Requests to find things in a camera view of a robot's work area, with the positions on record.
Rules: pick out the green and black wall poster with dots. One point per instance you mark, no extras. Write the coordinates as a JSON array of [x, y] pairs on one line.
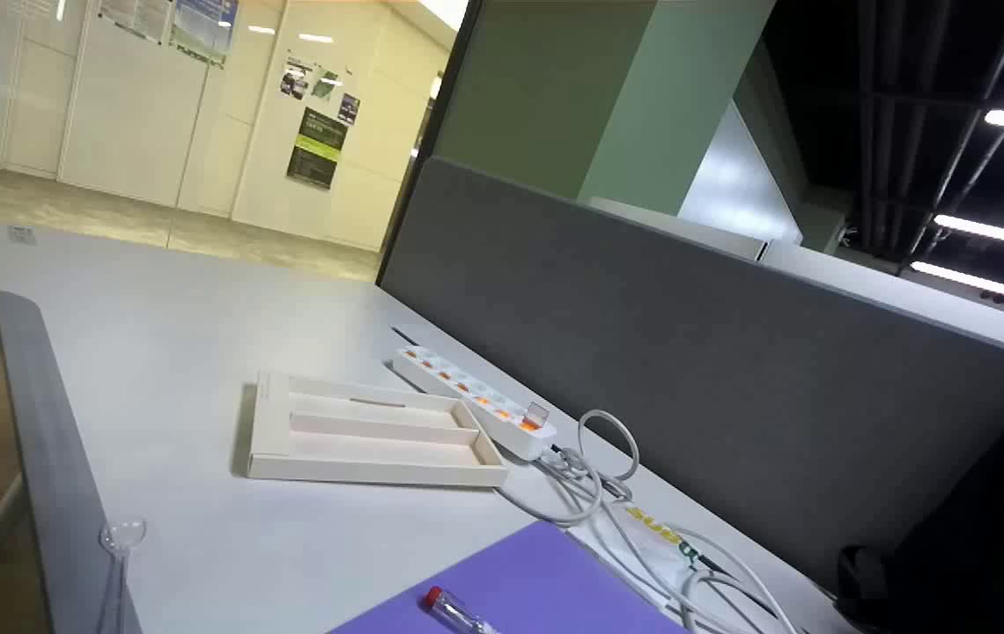
[[319, 145]]

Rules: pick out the gray desk partition panel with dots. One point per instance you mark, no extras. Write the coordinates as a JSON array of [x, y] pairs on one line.
[[699, 352]]

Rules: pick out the white power strip orange switches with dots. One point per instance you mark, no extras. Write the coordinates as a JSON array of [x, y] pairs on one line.
[[488, 405]]

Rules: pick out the small wall notices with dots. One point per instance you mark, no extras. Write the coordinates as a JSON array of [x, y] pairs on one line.
[[319, 85]]

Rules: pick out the purple mat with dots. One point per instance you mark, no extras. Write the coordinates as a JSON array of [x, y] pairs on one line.
[[538, 584]]

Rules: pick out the red capped clear screwdriver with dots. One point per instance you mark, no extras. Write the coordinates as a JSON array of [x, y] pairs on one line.
[[438, 598]]

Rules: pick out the beige wooden divided tray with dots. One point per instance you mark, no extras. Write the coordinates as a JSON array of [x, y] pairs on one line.
[[362, 443]]

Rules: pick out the clear plastic clamp piece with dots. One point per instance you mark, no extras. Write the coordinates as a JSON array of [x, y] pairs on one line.
[[120, 533]]

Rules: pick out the large blue wall poster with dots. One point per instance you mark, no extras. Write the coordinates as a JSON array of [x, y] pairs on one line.
[[202, 24]]

